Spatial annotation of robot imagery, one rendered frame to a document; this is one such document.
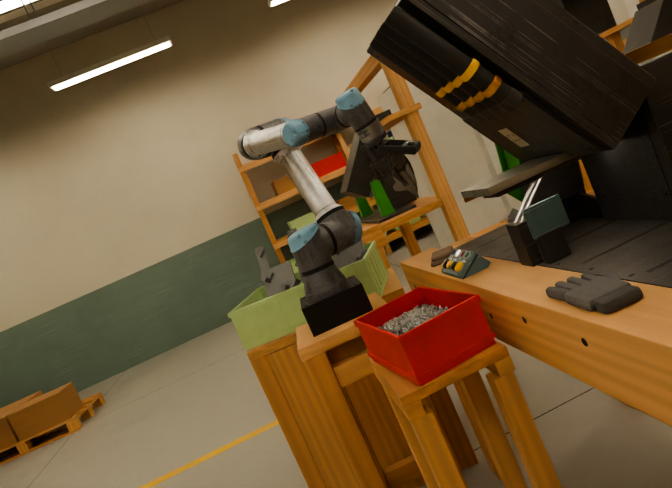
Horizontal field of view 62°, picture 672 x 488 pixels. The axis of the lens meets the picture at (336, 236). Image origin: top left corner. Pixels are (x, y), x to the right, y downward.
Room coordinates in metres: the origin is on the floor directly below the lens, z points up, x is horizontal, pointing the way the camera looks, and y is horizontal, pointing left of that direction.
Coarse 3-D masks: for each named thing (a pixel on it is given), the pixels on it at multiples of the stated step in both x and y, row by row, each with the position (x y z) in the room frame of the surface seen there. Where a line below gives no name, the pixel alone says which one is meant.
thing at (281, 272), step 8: (256, 248) 2.59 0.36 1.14; (264, 248) 2.58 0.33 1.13; (264, 256) 2.56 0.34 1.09; (264, 264) 2.55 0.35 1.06; (280, 264) 2.53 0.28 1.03; (288, 264) 2.51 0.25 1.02; (264, 272) 2.54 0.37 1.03; (280, 272) 2.51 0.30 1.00; (288, 272) 2.50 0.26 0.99; (272, 280) 2.52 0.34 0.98; (280, 280) 2.50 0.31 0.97; (272, 288) 2.50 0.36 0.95; (280, 288) 2.49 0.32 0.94
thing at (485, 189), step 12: (552, 156) 1.25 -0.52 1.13; (564, 156) 1.22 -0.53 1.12; (576, 156) 1.23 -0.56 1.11; (516, 168) 1.32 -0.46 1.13; (528, 168) 1.22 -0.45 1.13; (540, 168) 1.21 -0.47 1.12; (552, 168) 1.22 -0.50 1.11; (492, 180) 1.29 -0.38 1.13; (504, 180) 1.20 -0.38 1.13; (516, 180) 1.21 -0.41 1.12; (528, 180) 1.22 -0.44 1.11; (468, 192) 1.31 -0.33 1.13; (480, 192) 1.24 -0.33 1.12; (492, 192) 1.20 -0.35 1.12; (504, 192) 1.21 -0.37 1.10
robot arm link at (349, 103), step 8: (352, 88) 1.60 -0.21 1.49; (344, 96) 1.59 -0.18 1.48; (352, 96) 1.59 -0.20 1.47; (360, 96) 1.60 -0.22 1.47; (344, 104) 1.59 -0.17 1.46; (352, 104) 1.59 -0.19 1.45; (360, 104) 1.59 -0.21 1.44; (336, 112) 1.65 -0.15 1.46; (344, 112) 1.61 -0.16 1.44; (352, 112) 1.60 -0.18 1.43; (360, 112) 1.59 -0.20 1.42; (368, 112) 1.60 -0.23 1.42; (344, 120) 1.63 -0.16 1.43; (352, 120) 1.61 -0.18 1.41; (360, 120) 1.60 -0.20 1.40; (368, 120) 1.60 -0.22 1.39; (360, 128) 1.61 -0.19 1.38
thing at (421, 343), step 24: (432, 288) 1.43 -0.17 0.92; (384, 312) 1.47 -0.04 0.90; (408, 312) 1.44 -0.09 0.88; (432, 312) 1.35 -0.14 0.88; (456, 312) 1.20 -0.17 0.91; (480, 312) 1.21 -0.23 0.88; (384, 336) 1.24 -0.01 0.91; (408, 336) 1.16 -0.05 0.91; (432, 336) 1.18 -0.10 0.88; (456, 336) 1.19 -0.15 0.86; (480, 336) 1.21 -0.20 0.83; (384, 360) 1.34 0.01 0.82; (408, 360) 1.17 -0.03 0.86; (432, 360) 1.17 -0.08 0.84; (456, 360) 1.19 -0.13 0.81
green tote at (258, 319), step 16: (368, 256) 2.23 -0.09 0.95; (352, 272) 2.15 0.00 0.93; (368, 272) 2.14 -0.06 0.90; (384, 272) 2.45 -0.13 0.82; (368, 288) 2.15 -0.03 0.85; (240, 304) 2.39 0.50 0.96; (256, 304) 2.24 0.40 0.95; (272, 304) 2.23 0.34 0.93; (288, 304) 2.22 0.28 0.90; (240, 320) 2.26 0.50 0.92; (256, 320) 2.25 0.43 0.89; (272, 320) 2.23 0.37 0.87; (288, 320) 2.22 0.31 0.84; (304, 320) 2.21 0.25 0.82; (240, 336) 2.27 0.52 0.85; (256, 336) 2.25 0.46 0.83; (272, 336) 2.24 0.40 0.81
